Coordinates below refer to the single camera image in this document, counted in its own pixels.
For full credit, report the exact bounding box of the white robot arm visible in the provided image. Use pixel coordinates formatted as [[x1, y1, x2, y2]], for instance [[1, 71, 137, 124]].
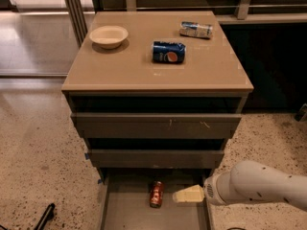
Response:
[[173, 160, 307, 211]]

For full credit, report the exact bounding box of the metal window frame post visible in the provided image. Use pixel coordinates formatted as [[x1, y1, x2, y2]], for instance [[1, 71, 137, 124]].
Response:
[[65, 0, 87, 47]]

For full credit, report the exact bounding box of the white blue crushed can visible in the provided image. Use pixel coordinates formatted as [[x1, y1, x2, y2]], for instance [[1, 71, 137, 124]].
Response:
[[179, 21, 213, 39]]

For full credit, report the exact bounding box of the grey middle drawer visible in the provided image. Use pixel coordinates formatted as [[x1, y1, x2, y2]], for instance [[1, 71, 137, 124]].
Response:
[[88, 149, 224, 169]]

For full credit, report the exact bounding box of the black object on floor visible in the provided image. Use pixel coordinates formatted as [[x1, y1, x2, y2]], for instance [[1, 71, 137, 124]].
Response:
[[34, 203, 56, 230]]

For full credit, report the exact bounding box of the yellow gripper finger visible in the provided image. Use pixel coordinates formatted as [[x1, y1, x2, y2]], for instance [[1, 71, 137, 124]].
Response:
[[173, 185, 205, 203]]

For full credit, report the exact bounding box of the white bowl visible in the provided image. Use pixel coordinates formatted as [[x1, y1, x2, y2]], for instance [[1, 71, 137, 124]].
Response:
[[89, 26, 129, 49]]

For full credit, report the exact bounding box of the grey drawer cabinet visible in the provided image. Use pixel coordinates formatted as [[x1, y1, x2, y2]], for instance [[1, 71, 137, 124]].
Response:
[[60, 11, 255, 230]]

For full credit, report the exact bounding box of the grey open bottom drawer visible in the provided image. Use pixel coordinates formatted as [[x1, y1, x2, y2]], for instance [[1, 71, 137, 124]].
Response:
[[102, 169, 211, 230]]

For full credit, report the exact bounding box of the blue pepsi can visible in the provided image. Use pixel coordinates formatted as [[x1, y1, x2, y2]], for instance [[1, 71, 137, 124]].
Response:
[[152, 41, 186, 64]]

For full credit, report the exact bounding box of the blue tape piece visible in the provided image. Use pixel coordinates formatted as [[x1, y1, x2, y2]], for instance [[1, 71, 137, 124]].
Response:
[[84, 153, 90, 160]]

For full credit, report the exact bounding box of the red coke can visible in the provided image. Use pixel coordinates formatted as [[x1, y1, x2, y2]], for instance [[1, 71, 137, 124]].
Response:
[[150, 181, 164, 208]]

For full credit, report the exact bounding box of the grey top drawer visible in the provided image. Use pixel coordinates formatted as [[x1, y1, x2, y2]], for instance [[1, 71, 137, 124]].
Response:
[[71, 112, 242, 139]]

